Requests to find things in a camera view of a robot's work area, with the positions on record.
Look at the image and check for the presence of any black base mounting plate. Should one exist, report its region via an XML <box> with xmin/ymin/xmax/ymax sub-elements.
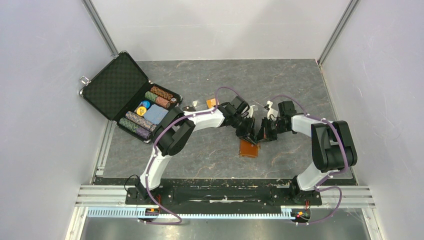
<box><xmin>125</xmin><ymin>178</ymin><xmax>323</xmax><ymax>207</ymax></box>

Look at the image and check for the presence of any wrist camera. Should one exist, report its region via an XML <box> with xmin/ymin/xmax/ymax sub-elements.
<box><xmin>247</xmin><ymin>105</ymin><xmax>258</xmax><ymax>118</ymax></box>
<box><xmin>264</xmin><ymin>100</ymin><xmax>279</xmax><ymax>121</ymax></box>

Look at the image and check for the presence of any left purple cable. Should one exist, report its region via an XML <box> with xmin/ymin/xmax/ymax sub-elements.
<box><xmin>145</xmin><ymin>86</ymin><xmax>238</xmax><ymax>225</ymax></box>

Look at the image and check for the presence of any brown leather card holder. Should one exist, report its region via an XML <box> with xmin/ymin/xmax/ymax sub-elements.
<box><xmin>239</xmin><ymin>139</ymin><xmax>261</xmax><ymax>158</ymax></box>

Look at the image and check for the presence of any clear box with dark cards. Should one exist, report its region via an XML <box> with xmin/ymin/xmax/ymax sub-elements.
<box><xmin>182</xmin><ymin>100</ymin><xmax>200</xmax><ymax>112</ymax></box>

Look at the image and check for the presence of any white slotted cable duct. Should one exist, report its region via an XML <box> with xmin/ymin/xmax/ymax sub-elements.
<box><xmin>86</xmin><ymin>206</ymin><xmax>303</xmax><ymax>220</ymax></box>

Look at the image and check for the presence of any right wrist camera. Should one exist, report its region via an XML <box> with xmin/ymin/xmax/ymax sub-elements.
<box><xmin>264</xmin><ymin>100</ymin><xmax>279</xmax><ymax>121</ymax></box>

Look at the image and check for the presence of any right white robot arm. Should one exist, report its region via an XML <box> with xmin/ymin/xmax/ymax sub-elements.
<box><xmin>256</xmin><ymin>100</ymin><xmax>358</xmax><ymax>204</ymax></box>

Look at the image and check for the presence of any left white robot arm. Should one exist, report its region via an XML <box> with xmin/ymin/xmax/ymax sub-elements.
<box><xmin>135</xmin><ymin>96</ymin><xmax>258</xmax><ymax>204</ymax></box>

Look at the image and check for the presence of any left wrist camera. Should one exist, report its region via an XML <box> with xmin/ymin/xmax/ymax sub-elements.
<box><xmin>247</xmin><ymin>105</ymin><xmax>258</xmax><ymax>118</ymax></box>

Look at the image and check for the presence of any black aluminium poker chip case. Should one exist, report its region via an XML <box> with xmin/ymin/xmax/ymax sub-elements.
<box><xmin>79</xmin><ymin>51</ymin><xmax>183</xmax><ymax>144</ymax></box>

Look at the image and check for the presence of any purple cable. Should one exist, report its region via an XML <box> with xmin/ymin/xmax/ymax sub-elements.
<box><xmin>145</xmin><ymin>86</ymin><xmax>238</xmax><ymax>225</ymax></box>
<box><xmin>269</xmin><ymin>94</ymin><xmax>350</xmax><ymax>226</ymax></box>

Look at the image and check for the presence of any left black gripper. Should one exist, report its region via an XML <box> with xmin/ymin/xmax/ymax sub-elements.
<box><xmin>231</xmin><ymin>114</ymin><xmax>258</xmax><ymax>146</ymax></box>

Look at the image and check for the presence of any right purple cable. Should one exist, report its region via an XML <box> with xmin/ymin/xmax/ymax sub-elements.
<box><xmin>269</xmin><ymin>94</ymin><xmax>350</xmax><ymax>226</ymax></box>

